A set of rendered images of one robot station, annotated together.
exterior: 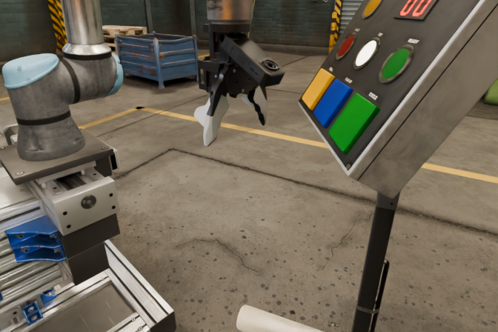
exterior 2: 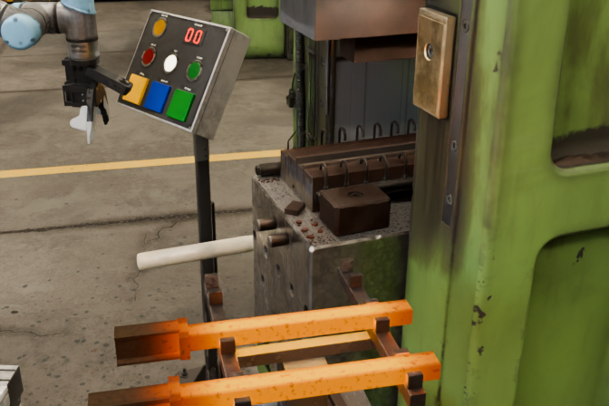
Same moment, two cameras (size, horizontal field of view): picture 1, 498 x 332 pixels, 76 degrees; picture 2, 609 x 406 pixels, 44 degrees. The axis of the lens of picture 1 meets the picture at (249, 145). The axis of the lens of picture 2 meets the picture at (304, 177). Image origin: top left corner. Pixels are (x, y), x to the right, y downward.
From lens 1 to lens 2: 1.46 m
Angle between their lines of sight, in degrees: 39
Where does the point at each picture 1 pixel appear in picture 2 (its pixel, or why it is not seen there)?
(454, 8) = (214, 43)
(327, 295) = (152, 317)
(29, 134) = not seen: outside the picture
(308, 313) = not seen: hidden behind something
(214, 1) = (79, 47)
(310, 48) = not seen: outside the picture
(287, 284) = (104, 328)
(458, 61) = (223, 67)
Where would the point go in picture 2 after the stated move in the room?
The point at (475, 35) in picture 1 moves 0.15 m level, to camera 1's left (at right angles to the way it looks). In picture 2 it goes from (226, 55) to (175, 65)
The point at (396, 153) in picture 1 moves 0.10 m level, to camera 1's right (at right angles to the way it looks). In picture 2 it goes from (209, 115) to (240, 107)
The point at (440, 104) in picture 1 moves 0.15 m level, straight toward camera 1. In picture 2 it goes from (221, 87) to (227, 105)
